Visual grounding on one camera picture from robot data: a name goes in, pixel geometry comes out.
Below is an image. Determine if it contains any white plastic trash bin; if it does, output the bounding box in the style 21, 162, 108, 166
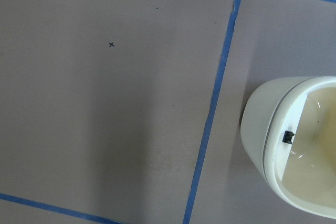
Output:
240, 76, 335, 219

